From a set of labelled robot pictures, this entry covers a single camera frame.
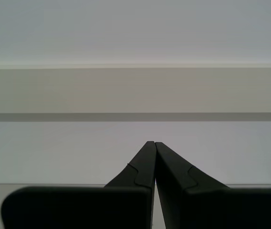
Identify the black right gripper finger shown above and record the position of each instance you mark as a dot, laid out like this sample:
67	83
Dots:
78	207
221	207

